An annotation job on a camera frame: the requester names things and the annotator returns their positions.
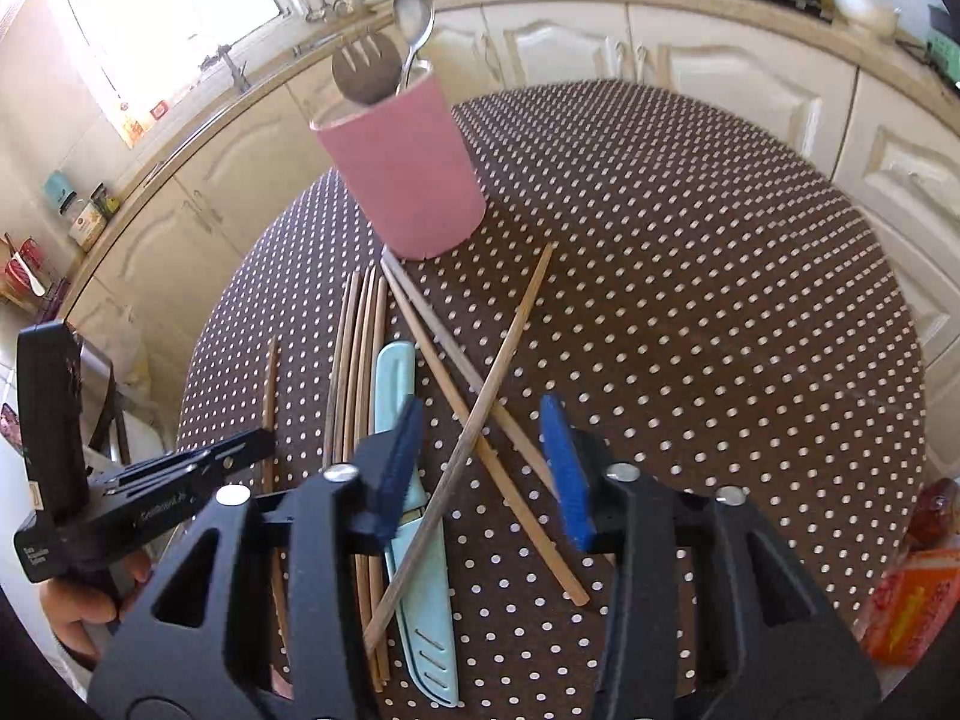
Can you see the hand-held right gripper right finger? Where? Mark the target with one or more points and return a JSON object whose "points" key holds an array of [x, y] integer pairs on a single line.
{"points": [[566, 472]]}

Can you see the person's left hand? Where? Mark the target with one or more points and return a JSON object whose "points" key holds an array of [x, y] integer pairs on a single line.
{"points": [[75, 615]]}

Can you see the metal sink faucet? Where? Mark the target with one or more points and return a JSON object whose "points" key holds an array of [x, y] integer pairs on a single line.
{"points": [[234, 67]]}

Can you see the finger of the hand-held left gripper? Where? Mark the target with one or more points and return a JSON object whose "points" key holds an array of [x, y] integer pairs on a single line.
{"points": [[165, 481], [232, 446]]}

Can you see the metal spoon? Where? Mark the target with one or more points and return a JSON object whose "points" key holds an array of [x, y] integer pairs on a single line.
{"points": [[414, 11]]}

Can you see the brown bottle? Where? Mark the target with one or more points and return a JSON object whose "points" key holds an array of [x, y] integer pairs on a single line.
{"points": [[934, 514]]}

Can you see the light blue sheathed knife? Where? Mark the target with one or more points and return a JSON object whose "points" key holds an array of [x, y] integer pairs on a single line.
{"points": [[431, 615]]}

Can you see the dark slotted spatula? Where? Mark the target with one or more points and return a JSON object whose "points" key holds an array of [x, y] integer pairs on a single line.
{"points": [[367, 71]]}

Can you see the cream kitchen cabinets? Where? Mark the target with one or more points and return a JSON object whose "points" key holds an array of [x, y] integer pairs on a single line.
{"points": [[750, 67]]}

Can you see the green box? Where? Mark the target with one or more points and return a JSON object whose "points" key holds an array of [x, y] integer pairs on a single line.
{"points": [[943, 45]]}

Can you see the bright kitchen window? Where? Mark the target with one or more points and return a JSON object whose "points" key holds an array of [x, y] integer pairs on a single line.
{"points": [[165, 7]]}

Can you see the red dish rack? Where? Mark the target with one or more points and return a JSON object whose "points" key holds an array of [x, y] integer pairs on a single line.
{"points": [[26, 270]]}

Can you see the pile of wooden chopsticks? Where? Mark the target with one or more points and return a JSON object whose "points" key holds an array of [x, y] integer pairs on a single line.
{"points": [[491, 390]]}

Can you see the round polka dot table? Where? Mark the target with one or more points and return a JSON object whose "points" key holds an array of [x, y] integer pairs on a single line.
{"points": [[675, 315]]}

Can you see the small green packet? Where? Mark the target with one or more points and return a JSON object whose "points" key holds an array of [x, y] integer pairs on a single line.
{"points": [[106, 200]]}

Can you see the orange packet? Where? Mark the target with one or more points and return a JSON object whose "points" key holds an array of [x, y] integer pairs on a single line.
{"points": [[915, 607]]}

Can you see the dark chair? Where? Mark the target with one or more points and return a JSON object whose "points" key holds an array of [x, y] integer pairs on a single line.
{"points": [[101, 382]]}

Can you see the glass jar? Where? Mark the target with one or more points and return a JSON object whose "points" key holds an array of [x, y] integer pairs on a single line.
{"points": [[86, 225]]}

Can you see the pink utensil holder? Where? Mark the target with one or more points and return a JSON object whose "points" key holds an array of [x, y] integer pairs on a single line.
{"points": [[409, 172]]}

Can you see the teal canister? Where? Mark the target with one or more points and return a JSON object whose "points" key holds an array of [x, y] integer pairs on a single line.
{"points": [[56, 189]]}

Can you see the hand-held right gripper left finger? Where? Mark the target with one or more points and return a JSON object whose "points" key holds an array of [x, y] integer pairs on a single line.
{"points": [[397, 465]]}

